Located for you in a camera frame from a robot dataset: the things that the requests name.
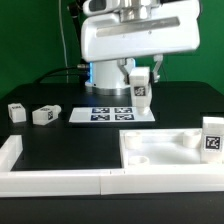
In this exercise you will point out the white U-shaped fence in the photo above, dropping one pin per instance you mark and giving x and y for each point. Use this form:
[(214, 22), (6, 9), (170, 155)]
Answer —
[(146, 179)]

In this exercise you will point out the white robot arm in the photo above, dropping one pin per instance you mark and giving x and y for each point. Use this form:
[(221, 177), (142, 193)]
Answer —
[(105, 76)]

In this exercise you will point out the white square table top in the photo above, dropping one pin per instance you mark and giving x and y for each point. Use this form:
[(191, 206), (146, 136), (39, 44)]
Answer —
[(150, 147)]

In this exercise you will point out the white fiducial marker sheet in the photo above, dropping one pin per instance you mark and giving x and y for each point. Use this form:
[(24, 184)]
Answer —
[(108, 115)]

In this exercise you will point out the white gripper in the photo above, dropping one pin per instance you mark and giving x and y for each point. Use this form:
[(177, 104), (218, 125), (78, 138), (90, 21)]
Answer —
[(172, 27)]

